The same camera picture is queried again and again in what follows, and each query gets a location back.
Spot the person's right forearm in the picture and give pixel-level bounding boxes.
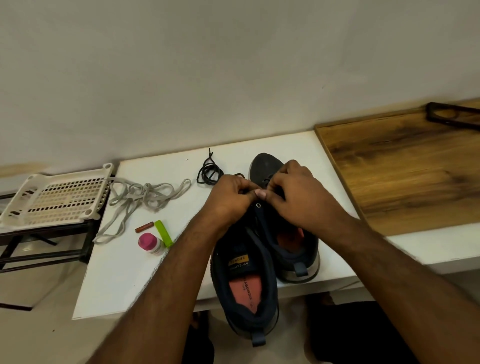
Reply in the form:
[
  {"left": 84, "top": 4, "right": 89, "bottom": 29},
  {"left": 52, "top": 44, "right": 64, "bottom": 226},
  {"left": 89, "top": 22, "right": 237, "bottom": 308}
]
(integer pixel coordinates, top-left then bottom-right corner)
[{"left": 322, "top": 217, "right": 480, "bottom": 364}]

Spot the black metal rack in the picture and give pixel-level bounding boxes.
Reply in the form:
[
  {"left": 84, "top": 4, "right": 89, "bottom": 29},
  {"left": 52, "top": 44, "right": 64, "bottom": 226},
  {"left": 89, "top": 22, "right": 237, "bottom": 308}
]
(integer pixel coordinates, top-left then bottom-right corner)
[{"left": 0, "top": 180, "right": 114, "bottom": 312}]

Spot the pink capped white bottle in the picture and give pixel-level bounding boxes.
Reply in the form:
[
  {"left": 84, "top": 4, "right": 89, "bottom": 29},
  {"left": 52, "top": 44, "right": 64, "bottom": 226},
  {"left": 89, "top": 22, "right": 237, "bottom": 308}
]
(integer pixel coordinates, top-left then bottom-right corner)
[{"left": 136, "top": 231, "right": 165, "bottom": 255}]

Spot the white perforated plastic tray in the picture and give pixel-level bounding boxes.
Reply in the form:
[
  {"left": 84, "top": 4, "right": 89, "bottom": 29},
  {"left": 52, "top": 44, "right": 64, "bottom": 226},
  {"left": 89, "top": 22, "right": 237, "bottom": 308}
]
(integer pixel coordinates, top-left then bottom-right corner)
[{"left": 0, "top": 162, "right": 116, "bottom": 234}]

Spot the dark sneaker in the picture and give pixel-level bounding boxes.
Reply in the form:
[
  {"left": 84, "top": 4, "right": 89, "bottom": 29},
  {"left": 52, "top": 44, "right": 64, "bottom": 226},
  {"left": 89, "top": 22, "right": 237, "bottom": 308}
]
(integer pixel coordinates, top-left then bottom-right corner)
[
  {"left": 209, "top": 217, "right": 282, "bottom": 348},
  {"left": 247, "top": 152, "right": 322, "bottom": 285}
]

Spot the green marker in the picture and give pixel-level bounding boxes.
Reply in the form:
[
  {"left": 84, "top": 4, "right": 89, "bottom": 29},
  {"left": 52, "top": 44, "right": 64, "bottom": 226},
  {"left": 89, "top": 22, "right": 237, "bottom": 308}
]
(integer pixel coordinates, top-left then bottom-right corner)
[{"left": 153, "top": 219, "right": 174, "bottom": 251}]

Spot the grey shoelaces bundle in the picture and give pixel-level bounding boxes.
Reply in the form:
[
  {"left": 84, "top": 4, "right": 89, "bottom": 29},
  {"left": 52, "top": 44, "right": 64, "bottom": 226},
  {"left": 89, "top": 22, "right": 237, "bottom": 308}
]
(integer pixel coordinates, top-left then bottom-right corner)
[{"left": 93, "top": 177, "right": 194, "bottom": 246}]

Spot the person's right hand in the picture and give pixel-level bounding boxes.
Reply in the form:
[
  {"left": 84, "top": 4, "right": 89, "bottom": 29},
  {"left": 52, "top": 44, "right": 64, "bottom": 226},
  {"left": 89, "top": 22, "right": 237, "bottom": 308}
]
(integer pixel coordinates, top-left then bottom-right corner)
[{"left": 254, "top": 159, "right": 355, "bottom": 246}]

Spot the black shoelace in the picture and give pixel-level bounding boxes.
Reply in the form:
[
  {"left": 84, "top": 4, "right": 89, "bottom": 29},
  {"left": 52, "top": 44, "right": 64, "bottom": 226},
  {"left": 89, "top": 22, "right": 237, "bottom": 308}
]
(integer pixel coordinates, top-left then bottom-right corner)
[
  {"left": 196, "top": 147, "right": 225, "bottom": 187},
  {"left": 225, "top": 174, "right": 286, "bottom": 207}
]

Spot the person's left hand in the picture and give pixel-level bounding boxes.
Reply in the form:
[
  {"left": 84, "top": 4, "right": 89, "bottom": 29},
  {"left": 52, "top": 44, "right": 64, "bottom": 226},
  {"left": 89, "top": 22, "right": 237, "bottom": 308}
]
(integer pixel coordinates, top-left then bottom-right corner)
[{"left": 196, "top": 174, "right": 261, "bottom": 238}]

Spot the wooden board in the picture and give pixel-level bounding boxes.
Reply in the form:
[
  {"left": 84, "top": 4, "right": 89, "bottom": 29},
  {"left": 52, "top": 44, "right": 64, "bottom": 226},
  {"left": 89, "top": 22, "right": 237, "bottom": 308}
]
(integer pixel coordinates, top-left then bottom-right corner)
[{"left": 313, "top": 98, "right": 480, "bottom": 238}]

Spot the person's left forearm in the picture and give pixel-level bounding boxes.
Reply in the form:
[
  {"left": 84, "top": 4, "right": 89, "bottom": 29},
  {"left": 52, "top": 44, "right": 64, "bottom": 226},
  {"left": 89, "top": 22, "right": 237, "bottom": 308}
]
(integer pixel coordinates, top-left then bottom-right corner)
[{"left": 86, "top": 217, "right": 234, "bottom": 364}]

